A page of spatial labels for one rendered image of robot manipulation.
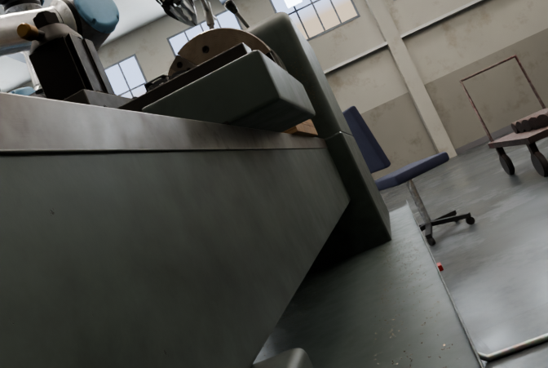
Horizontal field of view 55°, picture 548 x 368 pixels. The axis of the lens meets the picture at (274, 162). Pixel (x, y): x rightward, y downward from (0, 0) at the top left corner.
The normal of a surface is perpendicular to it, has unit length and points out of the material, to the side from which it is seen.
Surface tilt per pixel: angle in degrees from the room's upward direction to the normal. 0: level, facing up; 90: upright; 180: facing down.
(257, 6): 90
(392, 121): 90
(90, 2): 89
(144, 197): 90
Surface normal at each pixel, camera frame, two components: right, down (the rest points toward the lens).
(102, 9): 0.69, -0.37
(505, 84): -0.08, -0.03
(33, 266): 0.89, -0.42
